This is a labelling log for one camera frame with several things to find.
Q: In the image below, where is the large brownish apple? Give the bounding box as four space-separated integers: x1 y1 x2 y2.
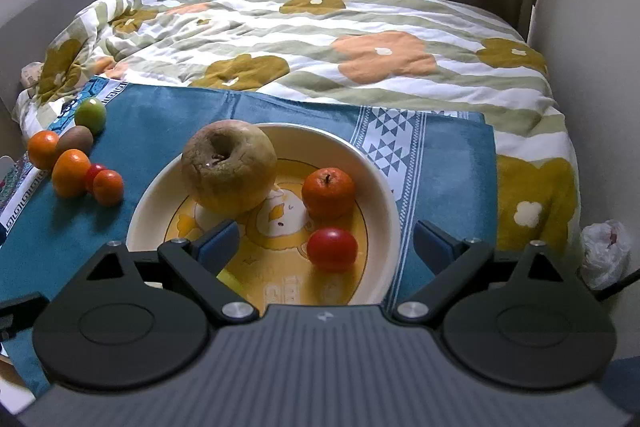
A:
180 119 278 219

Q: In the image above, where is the cherry tomato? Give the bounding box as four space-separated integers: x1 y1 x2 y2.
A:
85 164 106 194
307 228 358 273

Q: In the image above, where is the large orange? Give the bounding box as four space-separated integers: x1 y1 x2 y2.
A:
27 130 58 171
51 148 91 198

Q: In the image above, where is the brown kiwi with sticker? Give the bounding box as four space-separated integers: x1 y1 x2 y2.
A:
55 126 94 156

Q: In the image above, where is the dark green apple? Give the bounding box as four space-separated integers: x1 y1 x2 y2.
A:
74 98 107 135

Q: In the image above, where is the light green apple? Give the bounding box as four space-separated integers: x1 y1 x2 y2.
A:
217 269 245 298

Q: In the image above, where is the blue patterned cloth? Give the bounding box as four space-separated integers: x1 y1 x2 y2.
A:
0 76 499 398

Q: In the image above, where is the cream bowl yellow print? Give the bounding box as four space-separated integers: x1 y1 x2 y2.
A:
126 122 401 311

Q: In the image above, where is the white plastic bag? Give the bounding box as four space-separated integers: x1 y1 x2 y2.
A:
580 220 631 291

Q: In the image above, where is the floral striped duvet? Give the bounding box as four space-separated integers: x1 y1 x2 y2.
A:
13 0 580 255

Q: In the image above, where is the black cable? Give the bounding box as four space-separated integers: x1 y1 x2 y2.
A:
594 267 640 303

